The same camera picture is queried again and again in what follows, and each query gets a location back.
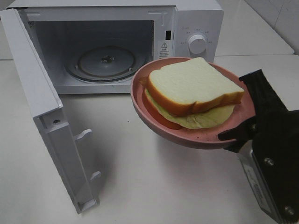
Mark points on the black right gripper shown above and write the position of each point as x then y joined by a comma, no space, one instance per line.
272,127

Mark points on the pink round plate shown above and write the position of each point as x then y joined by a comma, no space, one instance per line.
195,138

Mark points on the white bread slice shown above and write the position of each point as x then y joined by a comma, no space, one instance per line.
192,86

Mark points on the red tomato slice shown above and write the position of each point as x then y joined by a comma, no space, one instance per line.
155,114

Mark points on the white microwave door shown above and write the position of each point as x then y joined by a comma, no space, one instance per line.
71,154

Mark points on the upper white power knob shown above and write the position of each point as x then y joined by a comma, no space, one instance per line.
197,43

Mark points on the white warning label sticker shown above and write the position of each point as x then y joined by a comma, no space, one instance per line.
165,49

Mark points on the glass microwave turntable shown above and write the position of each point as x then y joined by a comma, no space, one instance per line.
105,64

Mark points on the white microwave oven body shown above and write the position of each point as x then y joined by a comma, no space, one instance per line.
67,27

